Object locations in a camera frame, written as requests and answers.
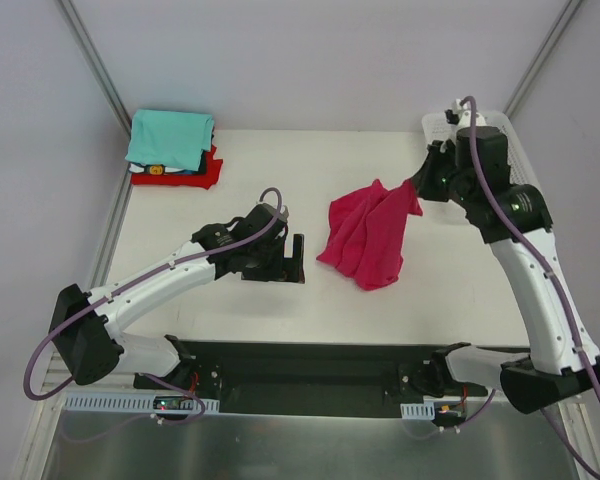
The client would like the white plastic basket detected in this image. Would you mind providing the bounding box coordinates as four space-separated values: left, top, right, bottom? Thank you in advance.
413 108 539 202

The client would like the crimson pink t shirt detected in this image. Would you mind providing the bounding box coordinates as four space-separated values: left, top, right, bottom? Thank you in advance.
316 179 423 291

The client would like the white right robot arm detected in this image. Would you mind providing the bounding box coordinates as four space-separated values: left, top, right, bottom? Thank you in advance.
412 126 600 414

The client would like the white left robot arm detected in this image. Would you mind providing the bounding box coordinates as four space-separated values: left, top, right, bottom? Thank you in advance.
50 203 305 389

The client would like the folded dark printed t shirt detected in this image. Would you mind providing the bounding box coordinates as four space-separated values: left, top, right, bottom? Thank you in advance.
129 162 207 177

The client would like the folded teal t shirt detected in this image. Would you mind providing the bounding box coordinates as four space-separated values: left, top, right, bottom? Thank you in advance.
125 109 215 172

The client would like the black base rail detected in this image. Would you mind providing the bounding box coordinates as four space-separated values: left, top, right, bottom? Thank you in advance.
110 339 501 419

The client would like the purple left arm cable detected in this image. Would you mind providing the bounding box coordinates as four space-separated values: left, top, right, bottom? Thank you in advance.
22 187 285 401

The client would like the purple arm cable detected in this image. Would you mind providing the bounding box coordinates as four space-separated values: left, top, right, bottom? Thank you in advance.
458 96 600 477
22 187 285 401

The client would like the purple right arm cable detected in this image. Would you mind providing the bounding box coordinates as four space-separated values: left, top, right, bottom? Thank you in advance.
458 96 600 477

